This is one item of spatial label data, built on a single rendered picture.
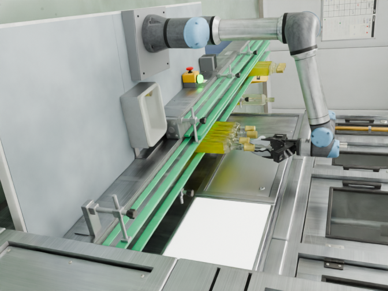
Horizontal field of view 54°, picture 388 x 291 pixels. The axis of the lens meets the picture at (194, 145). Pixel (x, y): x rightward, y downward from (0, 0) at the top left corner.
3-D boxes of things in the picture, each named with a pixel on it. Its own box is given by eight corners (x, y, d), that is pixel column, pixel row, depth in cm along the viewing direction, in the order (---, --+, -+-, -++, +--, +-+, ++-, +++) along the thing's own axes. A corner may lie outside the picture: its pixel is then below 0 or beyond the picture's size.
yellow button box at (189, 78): (182, 87, 202) (196, 87, 200) (181, 74, 199) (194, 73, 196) (187, 83, 208) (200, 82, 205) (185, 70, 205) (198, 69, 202)
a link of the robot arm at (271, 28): (179, 17, 155) (319, 10, 135) (193, 15, 168) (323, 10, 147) (181, 47, 159) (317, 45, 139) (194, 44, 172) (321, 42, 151)
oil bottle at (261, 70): (241, 76, 265) (282, 75, 254) (241, 68, 262) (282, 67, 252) (243, 74, 269) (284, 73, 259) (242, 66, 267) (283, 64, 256)
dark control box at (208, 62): (200, 71, 225) (213, 71, 222) (198, 58, 221) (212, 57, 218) (204, 67, 232) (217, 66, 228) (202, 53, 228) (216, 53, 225)
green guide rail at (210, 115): (184, 136, 173) (200, 137, 170) (183, 134, 172) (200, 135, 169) (260, 41, 315) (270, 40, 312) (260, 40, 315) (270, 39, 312)
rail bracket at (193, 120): (181, 143, 169) (207, 145, 165) (175, 108, 162) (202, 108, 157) (183, 140, 172) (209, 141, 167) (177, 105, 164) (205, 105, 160)
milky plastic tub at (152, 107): (131, 148, 156) (150, 149, 152) (120, 96, 145) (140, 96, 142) (150, 129, 170) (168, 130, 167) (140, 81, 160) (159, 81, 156)
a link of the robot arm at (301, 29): (310, 8, 125) (339, 146, 136) (313, 7, 135) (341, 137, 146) (276, 19, 131) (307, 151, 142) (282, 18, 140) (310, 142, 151)
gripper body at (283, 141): (273, 148, 171) (301, 149, 166) (270, 157, 164) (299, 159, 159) (273, 133, 167) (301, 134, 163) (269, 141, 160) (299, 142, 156)
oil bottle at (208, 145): (185, 152, 176) (230, 155, 168) (183, 141, 174) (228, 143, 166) (189, 146, 181) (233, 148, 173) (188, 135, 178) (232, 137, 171)
